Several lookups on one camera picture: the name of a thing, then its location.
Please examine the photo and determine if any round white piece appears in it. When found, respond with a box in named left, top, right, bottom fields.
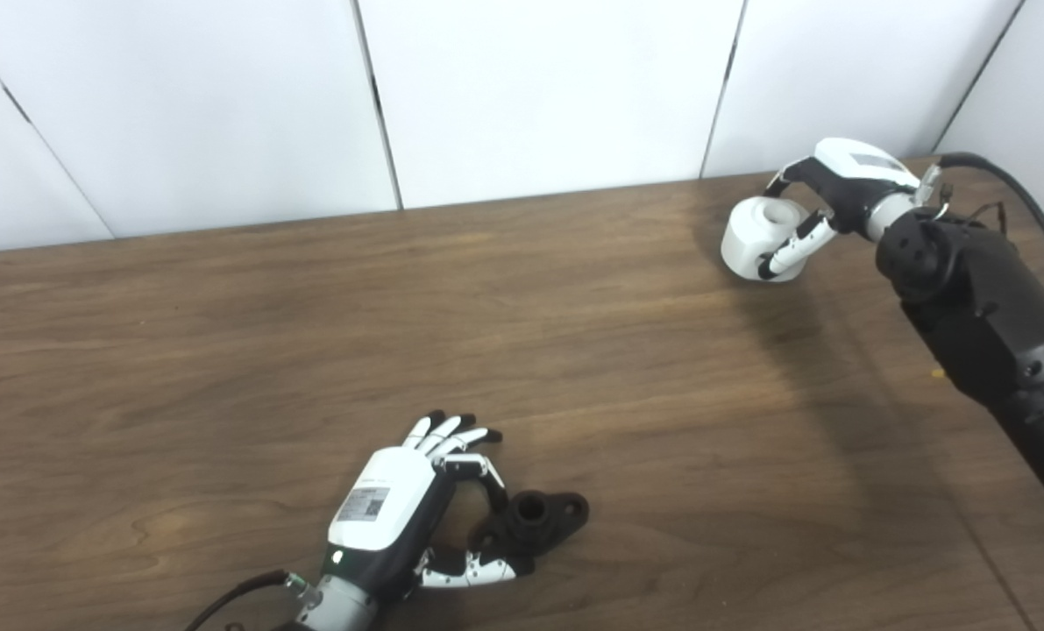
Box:
left=720, top=195, right=812, bottom=284

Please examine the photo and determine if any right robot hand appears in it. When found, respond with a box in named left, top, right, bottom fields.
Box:
left=756, top=137, right=922, bottom=282

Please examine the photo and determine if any black flanged holder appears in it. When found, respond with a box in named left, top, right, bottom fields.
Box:
left=472, top=491, right=591, bottom=572

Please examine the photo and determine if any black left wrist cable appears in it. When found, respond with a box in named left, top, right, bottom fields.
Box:
left=182, top=569, right=323, bottom=631

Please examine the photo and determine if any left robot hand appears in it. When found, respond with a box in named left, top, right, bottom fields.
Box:
left=323, top=409, right=524, bottom=607

